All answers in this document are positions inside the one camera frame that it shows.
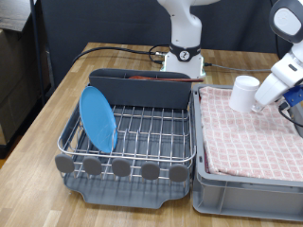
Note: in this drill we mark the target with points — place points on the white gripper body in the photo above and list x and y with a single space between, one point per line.
271 88

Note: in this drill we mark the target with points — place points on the white plastic mug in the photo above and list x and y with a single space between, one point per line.
243 94

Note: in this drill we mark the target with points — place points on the brown wooden spoon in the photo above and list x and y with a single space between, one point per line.
170 78

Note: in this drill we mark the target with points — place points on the blue plastic plate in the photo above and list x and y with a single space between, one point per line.
98 119

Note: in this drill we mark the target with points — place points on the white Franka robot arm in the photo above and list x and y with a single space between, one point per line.
184 28

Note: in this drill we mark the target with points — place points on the pink checkered cloth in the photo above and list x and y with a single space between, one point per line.
240 145

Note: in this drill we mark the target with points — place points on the grey plastic crate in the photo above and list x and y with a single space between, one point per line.
252 201

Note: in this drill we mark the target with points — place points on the dark grey cutlery holder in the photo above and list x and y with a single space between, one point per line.
142 91

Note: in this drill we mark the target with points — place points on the dark partition panel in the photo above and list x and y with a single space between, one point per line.
94 22

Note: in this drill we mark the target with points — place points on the black metal pole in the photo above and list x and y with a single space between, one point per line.
37 47

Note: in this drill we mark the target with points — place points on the grey shelf board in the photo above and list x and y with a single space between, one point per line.
12 12

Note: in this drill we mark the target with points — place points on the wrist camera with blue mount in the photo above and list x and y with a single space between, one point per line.
295 94

